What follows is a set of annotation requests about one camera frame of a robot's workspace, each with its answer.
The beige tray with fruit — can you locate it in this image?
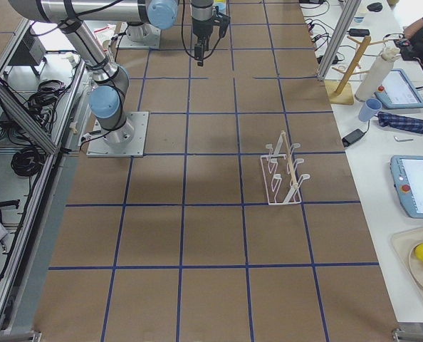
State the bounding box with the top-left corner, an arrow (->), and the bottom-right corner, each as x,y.
391,227 -> 423,300

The yellow plastic cup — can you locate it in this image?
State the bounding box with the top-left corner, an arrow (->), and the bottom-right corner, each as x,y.
214,0 -> 226,14

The black power adapter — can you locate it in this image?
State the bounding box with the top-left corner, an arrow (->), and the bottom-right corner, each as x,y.
342,129 -> 366,147

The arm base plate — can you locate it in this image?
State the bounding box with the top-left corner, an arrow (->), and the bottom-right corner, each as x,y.
86,112 -> 149,157
117,22 -> 161,49

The teach pendant far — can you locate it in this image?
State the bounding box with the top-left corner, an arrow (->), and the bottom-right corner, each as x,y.
375,68 -> 423,109

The white paper roll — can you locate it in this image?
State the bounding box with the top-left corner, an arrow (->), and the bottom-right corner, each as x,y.
355,47 -> 400,101

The teach pendant near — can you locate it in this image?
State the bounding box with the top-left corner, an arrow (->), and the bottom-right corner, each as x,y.
390,155 -> 423,219

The blue cup on desk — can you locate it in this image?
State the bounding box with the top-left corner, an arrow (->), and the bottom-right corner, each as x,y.
358,98 -> 382,122

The white wire cup rack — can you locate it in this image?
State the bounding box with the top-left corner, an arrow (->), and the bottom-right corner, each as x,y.
259,130 -> 310,206

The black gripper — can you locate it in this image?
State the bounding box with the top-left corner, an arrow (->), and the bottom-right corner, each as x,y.
192,18 -> 214,66

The wooden mug tree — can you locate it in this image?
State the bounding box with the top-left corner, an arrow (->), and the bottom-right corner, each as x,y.
325,35 -> 387,105

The aluminium frame post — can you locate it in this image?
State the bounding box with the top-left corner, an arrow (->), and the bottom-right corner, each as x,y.
317,0 -> 361,81

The teach pendant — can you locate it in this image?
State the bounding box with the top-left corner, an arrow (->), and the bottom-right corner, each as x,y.
390,155 -> 423,219
375,68 -> 423,109

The plaid cloth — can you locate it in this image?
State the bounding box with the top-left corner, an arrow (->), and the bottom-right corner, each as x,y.
377,112 -> 423,135

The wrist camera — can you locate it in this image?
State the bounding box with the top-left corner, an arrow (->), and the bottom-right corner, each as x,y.
214,9 -> 231,39

